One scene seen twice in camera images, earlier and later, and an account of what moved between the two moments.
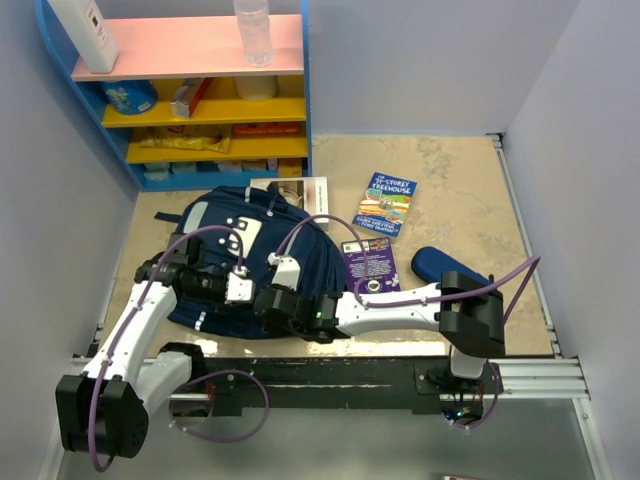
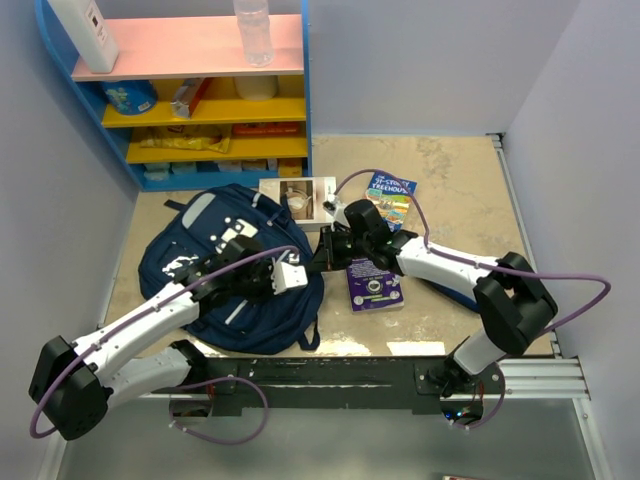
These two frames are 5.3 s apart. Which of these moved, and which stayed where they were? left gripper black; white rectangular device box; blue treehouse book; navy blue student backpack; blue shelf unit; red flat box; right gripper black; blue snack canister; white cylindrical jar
Moved: right gripper black; left gripper black; navy blue student backpack
Stayed: blue treehouse book; blue shelf unit; white cylindrical jar; white rectangular device box; blue snack canister; red flat box
